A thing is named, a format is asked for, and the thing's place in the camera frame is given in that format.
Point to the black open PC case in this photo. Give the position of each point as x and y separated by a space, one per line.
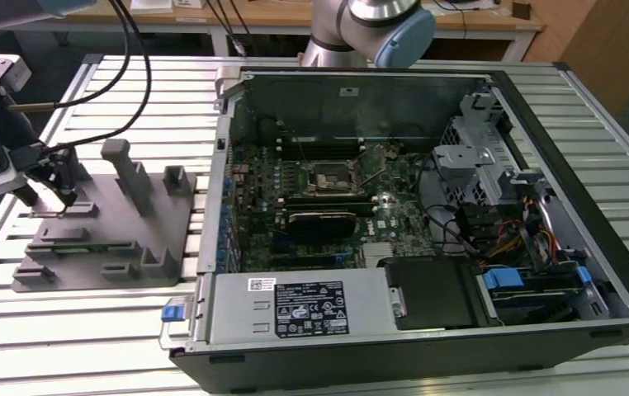
347 367

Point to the silver power supply unit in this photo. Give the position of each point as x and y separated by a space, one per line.
236 313

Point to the black expansion slot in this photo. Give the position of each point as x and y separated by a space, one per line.
303 260

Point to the grey metal drive cage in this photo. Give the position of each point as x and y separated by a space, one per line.
467 161

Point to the CPU socket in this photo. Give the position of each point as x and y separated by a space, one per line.
327 175

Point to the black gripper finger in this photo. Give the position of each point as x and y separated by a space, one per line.
68 177
27 194

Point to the small dark box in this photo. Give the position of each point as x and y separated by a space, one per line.
521 10

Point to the black graphics card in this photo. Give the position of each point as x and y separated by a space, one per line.
319 226

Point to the thin metal locking lever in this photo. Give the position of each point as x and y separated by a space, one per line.
374 176

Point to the black plastic shroud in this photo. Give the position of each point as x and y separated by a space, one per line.
435 293

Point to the black RAM slot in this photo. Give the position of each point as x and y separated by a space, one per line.
319 153
319 143

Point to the black RAM stick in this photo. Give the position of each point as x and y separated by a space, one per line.
330 209

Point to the wooden cabinet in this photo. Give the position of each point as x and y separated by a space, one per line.
612 49

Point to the wooden desk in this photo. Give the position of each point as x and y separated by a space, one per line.
192 14

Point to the blue case latch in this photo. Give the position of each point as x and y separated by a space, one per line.
174 312

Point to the green motherboard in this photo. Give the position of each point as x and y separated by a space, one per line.
402 194

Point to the hard disk in blue carrier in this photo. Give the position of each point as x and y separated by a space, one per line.
504 278

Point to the green RAM stick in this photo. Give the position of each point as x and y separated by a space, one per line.
99 249

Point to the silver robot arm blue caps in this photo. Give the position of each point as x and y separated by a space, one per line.
347 24

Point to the grey parts rack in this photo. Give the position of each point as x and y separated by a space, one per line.
120 231

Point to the white box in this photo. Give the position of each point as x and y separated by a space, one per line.
151 5

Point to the silver chipset heatsink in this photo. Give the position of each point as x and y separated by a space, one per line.
379 252

